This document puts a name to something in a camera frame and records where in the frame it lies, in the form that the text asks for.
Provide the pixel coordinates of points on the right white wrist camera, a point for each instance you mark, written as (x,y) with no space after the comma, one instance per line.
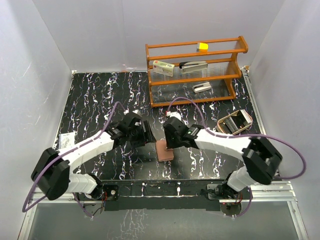
(173,114)

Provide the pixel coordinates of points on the grey black stapler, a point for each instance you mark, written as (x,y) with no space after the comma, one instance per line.
(193,66)

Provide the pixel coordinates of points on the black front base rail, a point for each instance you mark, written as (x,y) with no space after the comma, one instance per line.
(172,194)

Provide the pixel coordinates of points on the white staples box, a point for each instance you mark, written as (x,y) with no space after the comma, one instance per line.
(163,68)

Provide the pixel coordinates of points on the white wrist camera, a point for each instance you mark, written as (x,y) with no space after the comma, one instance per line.
(173,114)
(137,112)

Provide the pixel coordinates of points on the pink leather card holder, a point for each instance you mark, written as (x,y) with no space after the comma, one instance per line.
(163,154)

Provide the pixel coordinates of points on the yellow grey eraser block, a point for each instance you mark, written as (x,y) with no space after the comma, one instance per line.
(202,47)

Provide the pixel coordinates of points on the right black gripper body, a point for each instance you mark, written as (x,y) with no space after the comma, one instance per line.
(174,139)

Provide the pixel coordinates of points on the beige oval card tray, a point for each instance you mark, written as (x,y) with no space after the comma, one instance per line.
(234,114)

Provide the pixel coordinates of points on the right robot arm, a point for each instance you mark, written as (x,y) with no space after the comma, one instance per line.
(260,158)

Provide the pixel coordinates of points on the white printed leaflet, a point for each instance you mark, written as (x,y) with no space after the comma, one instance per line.
(66,140)

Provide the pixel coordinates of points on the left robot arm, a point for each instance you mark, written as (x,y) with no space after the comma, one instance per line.
(54,172)

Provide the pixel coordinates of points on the orange wooden shelf rack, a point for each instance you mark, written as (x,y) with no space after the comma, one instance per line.
(223,68)

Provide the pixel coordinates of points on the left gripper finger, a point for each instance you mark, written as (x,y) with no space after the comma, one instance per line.
(147,129)
(149,137)

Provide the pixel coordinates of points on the small white stapler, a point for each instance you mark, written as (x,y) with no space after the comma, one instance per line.
(204,86)

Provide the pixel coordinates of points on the stack of credit cards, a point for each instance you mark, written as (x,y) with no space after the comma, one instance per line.
(247,118)

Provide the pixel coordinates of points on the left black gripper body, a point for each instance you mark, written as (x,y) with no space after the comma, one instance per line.
(137,137)

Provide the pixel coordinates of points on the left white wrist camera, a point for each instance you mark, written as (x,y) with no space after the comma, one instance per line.
(137,112)

